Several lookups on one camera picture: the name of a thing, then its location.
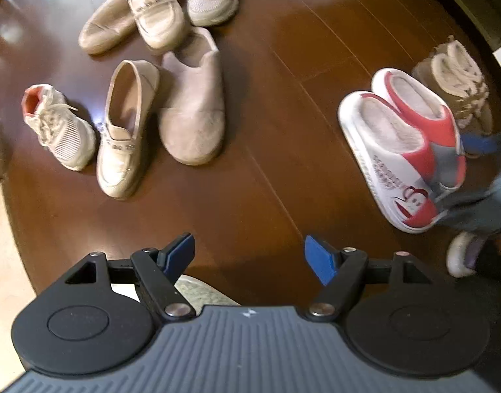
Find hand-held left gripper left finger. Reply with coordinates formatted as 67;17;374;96
64;233;196;321

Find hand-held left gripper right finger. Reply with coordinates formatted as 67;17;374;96
305;234;434;322

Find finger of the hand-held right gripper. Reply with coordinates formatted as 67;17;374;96
459;133;499;156

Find brown fleece-lined boot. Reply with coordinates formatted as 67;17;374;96
412;37;493;158

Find red grey white slipper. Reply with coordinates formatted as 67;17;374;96
371;69;467;192
338;91;444;235

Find cream leather loafer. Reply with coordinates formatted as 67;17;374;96
127;0;190;50
97;61;160;200

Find beige quilted slipper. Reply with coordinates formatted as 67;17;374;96
79;0;186;55
158;28;226;166

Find person's pale shoe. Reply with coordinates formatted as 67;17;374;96
175;276;241;308
447;231;486;277

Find person's dark trouser leg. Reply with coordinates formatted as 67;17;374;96
475;237;501;295

